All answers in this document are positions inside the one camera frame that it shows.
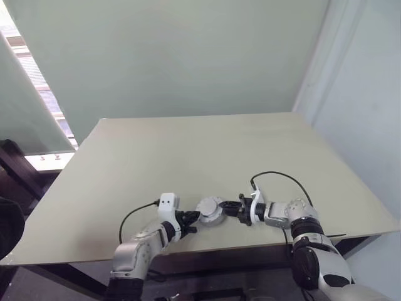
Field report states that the black rounded object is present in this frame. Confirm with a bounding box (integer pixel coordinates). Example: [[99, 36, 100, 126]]
[[0, 196, 26, 261]]

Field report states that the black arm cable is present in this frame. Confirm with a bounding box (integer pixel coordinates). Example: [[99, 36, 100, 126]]
[[249, 171, 313, 251], [118, 201, 161, 243]]

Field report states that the dark brown furniture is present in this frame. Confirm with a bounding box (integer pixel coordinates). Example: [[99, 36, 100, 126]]
[[0, 139, 61, 217]]

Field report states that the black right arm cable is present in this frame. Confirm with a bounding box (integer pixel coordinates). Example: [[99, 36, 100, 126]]
[[249, 171, 313, 251]]

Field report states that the window with slatted blinds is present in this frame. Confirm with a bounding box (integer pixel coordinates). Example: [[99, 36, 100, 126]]
[[0, 0, 79, 152]]

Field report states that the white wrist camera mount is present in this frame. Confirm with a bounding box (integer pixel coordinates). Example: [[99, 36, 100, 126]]
[[157, 192, 182, 233], [249, 185, 264, 224]]

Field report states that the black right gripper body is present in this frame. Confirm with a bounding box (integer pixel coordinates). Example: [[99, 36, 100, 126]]
[[236, 193, 253, 227]]

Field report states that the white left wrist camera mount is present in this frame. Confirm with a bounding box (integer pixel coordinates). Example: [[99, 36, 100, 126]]
[[157, 192, 182, 233]]

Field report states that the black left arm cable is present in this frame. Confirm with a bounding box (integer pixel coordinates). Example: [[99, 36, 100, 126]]
[[118, 201, 161, 243]]

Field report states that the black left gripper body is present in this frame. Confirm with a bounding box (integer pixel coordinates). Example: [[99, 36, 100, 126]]
[[174, 211, 191, 241]]

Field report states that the round silver motor lid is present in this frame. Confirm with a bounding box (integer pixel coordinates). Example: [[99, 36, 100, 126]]
[[195, 195, 224, 219]]

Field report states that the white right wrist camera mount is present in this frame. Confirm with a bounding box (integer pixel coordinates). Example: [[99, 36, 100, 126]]
[[249, 185, 264, 224]]

